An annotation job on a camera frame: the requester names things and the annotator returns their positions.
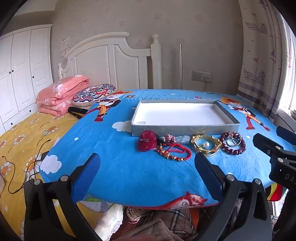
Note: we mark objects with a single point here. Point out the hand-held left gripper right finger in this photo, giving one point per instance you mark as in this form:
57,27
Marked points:
208,176

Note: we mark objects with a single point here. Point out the black and yellow cloth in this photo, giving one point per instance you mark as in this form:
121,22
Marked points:
76,111

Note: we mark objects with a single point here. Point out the gold bamboo-style bangle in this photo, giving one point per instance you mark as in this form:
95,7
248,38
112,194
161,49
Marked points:
193,139

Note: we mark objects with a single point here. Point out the pink knotted tassel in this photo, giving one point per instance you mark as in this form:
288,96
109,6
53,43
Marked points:
170,138

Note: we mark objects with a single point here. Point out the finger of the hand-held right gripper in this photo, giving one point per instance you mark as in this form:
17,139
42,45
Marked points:
286,135
268,146

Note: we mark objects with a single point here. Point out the white wardrobe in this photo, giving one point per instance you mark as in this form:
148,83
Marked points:
23,69

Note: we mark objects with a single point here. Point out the white wooden headboard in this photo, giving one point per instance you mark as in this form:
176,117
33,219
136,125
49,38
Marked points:
97,60

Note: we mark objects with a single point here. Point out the gold hoop with pearl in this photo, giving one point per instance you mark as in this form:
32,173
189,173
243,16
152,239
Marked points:
205,145

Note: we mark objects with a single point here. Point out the metal pole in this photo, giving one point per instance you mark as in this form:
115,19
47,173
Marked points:
180,67

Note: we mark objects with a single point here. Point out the boat-print curtain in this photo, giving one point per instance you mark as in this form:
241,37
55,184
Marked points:
259,58

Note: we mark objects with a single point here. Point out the blue cartoon printed blanket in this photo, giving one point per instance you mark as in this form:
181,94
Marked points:
129,176

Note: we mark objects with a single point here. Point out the folded pink floral quilt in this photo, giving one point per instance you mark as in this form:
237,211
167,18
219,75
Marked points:
60,95

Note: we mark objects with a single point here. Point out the plaid cloth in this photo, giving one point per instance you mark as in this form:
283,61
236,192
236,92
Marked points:
161,222

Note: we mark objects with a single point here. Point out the rainbow striped object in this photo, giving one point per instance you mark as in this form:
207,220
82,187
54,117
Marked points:
275,192

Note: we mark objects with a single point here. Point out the patterned round pillow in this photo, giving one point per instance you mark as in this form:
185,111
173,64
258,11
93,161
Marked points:
92,93

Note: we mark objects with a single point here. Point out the red glossy hair clip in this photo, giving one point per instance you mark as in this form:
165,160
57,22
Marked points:
146,140

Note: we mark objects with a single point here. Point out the grey wall socket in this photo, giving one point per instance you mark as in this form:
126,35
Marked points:
207,77

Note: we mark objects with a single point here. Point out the clear crystal beads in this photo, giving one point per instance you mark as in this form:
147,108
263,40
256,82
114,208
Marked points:
182,139

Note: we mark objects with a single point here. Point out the grey wall switch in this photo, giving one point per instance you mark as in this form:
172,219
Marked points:
197,75

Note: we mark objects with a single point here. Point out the yellow floral bedsheet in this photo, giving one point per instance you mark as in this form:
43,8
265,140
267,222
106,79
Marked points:
23,129

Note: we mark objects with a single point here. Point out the grey cardboard tray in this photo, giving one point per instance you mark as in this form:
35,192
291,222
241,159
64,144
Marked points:
175,113

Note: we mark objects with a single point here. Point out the white lace cloth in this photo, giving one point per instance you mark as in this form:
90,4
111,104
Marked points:
109,222

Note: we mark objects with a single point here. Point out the white paper notice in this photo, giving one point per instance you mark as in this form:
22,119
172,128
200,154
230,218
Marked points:
65,46

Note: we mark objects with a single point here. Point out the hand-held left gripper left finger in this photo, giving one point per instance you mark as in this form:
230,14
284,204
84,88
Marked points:
89,172

